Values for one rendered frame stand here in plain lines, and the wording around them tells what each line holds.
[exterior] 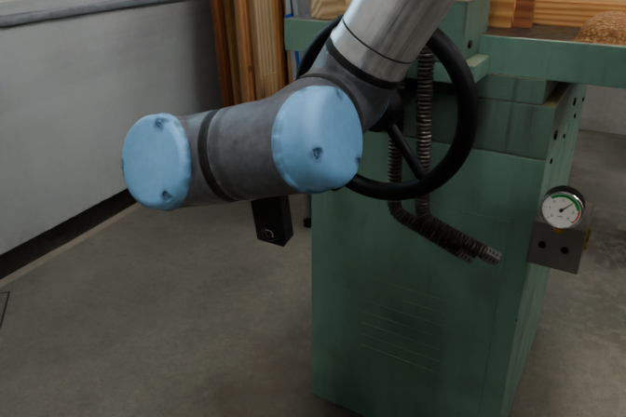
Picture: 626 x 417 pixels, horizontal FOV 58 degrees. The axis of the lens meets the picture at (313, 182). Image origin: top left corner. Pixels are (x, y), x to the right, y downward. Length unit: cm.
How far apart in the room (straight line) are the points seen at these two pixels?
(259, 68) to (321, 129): 203
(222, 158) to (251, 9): 198
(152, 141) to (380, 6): 24
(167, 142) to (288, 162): 12
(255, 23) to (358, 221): 147
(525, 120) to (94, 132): 164
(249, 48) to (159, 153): 197
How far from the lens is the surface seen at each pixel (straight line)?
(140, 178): 55
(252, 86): 251
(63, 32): 211
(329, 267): 123
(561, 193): 92
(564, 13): 108
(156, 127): 53
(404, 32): 55
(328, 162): 46
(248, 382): 153
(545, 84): 95
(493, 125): 98
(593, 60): 93
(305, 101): 47
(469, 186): 102
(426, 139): 89
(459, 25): 86
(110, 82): 226
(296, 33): 109
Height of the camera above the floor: 105
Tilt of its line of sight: 24 degrees down
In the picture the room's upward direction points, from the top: straight up
